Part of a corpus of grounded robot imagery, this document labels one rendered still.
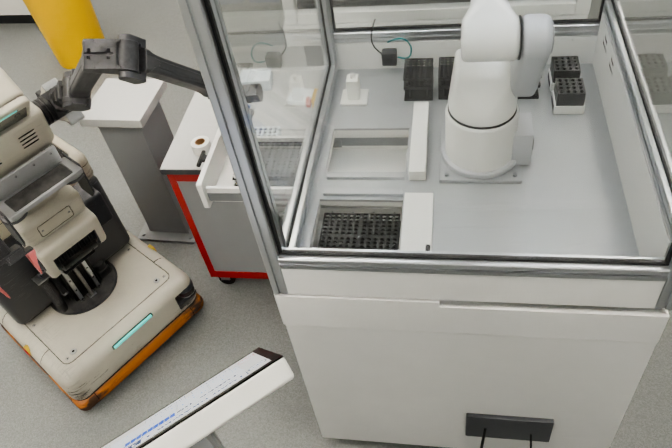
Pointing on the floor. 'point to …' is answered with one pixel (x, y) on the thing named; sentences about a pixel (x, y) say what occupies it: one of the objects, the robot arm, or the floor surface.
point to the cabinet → (467, 387)
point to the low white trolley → (221, 266)
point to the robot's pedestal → (141, 152)
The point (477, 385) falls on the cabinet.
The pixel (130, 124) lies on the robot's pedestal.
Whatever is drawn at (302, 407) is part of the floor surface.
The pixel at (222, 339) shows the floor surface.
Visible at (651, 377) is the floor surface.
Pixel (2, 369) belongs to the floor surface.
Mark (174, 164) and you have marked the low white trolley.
